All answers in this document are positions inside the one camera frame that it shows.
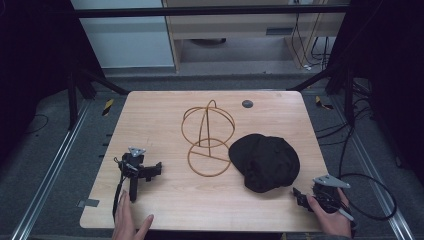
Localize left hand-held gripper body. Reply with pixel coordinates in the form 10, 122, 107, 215
114, 146, 152, 203

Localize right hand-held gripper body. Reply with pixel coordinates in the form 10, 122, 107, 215
311, 174, 352, 215

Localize person's right hand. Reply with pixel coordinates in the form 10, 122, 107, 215
305, 187, 353, 239

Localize person's left hand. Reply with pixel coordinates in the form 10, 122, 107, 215
111, 189, 155, 240

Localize black baseball cap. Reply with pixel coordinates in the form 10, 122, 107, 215
227, 133, 301, 194

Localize grey tape strip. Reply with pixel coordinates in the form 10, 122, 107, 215
76, 198, 101, 209

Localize yellow black floor tape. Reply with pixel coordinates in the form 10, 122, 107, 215
101, 98, 115, 117
314, 95, 335, 111

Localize white cabinet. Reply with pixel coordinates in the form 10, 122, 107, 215
70, 0, 176, 70

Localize black curtain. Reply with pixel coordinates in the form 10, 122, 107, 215
0, 0, 108, 168
328, 0, 424, 188

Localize light wooden desk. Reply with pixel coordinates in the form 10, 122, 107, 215
161, 0, 352, 73

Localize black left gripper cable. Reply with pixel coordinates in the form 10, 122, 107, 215
112, 157, 129, 222

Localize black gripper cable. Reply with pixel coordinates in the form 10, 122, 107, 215
337, 126, 398, 222
112, 157, 129, 222

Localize aluminium floor rail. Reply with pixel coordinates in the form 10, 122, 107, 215
328, 94, 417, 240
9, 99, 94, 240

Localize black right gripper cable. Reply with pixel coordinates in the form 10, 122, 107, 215
337, 126, 398, 222

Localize brown wire hat stand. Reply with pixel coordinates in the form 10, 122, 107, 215
180, 98, 237, 178

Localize bundle of black floor cables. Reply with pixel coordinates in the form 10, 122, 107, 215
314, 78, 381, 148

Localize black frame leg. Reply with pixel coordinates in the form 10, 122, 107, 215
287, 59, 356, 128
65, 63, 130, 132

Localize thin black floor cable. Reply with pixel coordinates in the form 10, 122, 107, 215
23, 113, 50, 136

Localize hanging desk cables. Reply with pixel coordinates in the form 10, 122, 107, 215
290, 0, 332, 72

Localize black horizontal frame bar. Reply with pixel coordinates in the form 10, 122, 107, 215
74, 4, 350, 19

